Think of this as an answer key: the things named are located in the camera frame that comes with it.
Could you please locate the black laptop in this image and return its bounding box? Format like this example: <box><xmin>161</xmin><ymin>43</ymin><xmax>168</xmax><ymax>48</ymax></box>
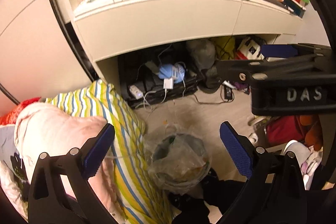
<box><xmin>250</xmin><ymin>0</ymin><xmax>294</xmax><ymax>14</ymax></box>

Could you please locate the blue cloth bundle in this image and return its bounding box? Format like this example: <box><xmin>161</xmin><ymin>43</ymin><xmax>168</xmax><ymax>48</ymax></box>
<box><xmin>158</xmin><ymin>64</ymin><xmax>185</xmax><ymax>84</ymax></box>

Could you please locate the white charger adapter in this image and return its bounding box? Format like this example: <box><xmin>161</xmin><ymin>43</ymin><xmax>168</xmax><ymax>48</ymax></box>
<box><xmin>163</xmin><ymin>78</ymin><xmax>174</xmax><ymax>90</ymax></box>

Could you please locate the white power strip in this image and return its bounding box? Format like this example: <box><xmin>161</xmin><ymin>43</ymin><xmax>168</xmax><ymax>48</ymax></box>
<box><xmin>129</xmin><ymin>85</ymin><xmax>143</xmax><ymax>100</ymax></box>

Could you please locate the white and red bag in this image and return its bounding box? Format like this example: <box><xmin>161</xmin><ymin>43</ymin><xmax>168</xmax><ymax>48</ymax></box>
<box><xmin>235</xmin><ymin>36</ymin><xmax>264</xmax><ymax>60</ymax></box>

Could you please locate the plastic bag with green print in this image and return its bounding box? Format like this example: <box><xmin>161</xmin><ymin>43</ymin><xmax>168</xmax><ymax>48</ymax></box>
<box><xmin>144</xmin><ymin>131</ymin><xmax>212</xmax><ymax>193</ymax></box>

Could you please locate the striped yellow blue bedsheet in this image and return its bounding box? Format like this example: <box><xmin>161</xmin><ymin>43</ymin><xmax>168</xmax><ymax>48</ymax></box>
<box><xmin>46</xmin><ymin>80</ymin><xmax>173</xmax><ymax>223</ymax></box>

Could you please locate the red orange cushion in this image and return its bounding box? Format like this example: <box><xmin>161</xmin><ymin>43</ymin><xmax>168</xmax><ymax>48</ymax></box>
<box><xmin>0</xmin><ymin>97</ymin><xmax>41</xmax><ymax>126</ymax></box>

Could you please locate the pink pillow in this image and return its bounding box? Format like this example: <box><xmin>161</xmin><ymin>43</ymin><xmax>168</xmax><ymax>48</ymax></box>
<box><xmin>14</xmin><ymin>102</ymin><xmax>121</xmax><ymax>218</ymax></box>

